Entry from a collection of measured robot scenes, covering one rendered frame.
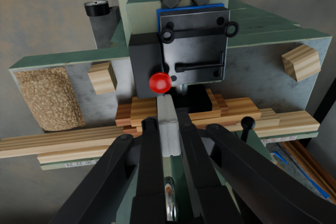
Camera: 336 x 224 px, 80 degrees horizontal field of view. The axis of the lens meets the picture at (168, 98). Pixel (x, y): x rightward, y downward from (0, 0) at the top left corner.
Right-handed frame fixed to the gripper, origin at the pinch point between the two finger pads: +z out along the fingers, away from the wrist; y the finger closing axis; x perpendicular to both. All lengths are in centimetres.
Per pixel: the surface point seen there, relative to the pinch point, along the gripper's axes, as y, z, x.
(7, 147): -32.5, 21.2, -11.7
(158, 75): -0.4, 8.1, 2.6
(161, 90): -0.2, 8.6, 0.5
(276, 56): 22.8, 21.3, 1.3
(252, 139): 13.8, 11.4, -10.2
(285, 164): 63, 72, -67
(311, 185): 67, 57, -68
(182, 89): 3.4, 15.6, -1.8
